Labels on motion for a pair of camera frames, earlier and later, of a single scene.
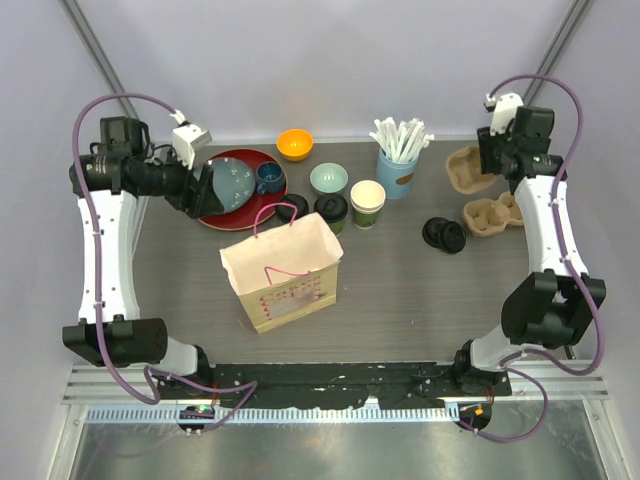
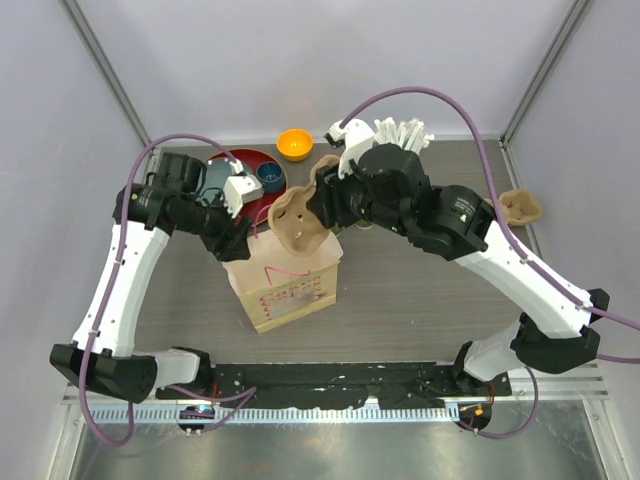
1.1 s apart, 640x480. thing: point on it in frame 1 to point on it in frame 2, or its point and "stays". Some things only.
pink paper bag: (286, 274) stays
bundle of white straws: (402, 143) stays
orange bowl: (295, 144) stays
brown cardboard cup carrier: (465, 169) to (301, 231)
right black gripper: (487, 142) to (328, 200)
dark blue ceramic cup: (270, 178) stays
